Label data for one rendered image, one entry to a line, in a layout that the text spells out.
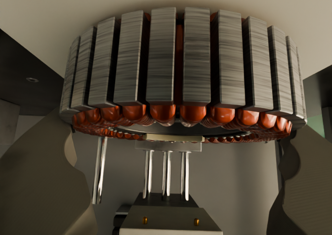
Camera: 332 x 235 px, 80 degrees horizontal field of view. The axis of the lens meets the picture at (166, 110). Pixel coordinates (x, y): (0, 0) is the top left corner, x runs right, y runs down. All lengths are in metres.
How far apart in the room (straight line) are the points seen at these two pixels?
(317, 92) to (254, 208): 0.24
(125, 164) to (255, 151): 0.23
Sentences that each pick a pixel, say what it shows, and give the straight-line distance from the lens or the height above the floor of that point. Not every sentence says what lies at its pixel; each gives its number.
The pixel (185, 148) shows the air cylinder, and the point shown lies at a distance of 0.23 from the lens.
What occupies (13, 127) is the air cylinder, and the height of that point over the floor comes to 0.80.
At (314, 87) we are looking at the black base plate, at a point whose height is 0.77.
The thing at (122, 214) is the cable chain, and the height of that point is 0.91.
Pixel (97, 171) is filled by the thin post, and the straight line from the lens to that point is 0.18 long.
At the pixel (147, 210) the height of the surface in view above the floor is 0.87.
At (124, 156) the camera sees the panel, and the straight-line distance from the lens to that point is 0.36.
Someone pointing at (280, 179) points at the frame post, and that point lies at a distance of 0.36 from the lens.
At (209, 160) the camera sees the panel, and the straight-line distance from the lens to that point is 0.37.
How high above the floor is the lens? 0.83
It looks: 12 degrees down
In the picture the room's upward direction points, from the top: 178 degrees counter-clockwise
